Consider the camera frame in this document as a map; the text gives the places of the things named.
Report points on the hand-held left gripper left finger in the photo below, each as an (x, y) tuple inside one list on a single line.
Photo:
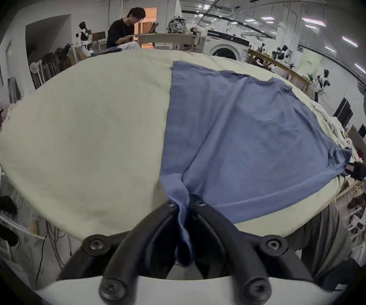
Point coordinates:
[(145, 243)]

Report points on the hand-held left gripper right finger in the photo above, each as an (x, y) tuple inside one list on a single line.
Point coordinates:
[(233, 249)]

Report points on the blue shirt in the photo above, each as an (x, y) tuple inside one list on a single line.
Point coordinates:
[(249, 138)]

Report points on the white bunched cloth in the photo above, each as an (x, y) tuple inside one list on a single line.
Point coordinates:
[(335, 129)]

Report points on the person's body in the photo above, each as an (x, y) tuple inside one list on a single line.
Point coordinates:
[(329, 240)]

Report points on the white humanoid robot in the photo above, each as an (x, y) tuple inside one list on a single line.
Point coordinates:
[(322, 84), (86, 40)]

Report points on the long wooden table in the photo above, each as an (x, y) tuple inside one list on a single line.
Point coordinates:
[(284, 70)]

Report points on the bed with beige sheet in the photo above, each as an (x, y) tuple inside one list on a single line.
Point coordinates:
[(84, 138)]

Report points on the white washing machine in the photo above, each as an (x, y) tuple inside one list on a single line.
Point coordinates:
[(226, 44)]

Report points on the wooden table with backpack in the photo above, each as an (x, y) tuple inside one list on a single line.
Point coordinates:
[(167, 38)]

